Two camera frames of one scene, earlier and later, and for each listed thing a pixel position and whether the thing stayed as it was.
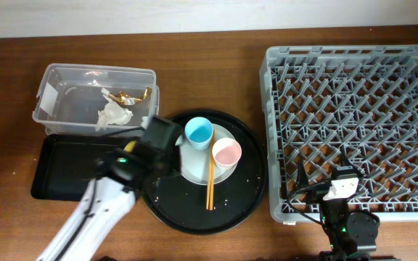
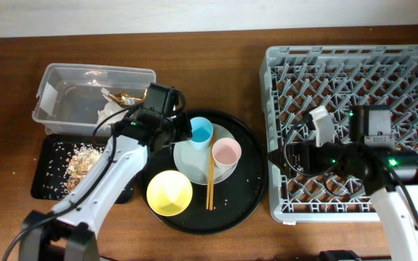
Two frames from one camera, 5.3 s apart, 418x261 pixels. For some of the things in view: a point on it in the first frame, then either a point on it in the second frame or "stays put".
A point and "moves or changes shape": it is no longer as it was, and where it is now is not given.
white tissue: (112, 113) stays put
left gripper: (178, 159) → (186, 132)
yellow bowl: (130, 146) moves or changes shape
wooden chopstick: (210, 172) stays put
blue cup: (199, 131) stays put
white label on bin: (49, 98) stays put
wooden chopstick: (211, 200) stays put
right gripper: (316, 194) → (310, 148)
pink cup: (226, 153) stays put
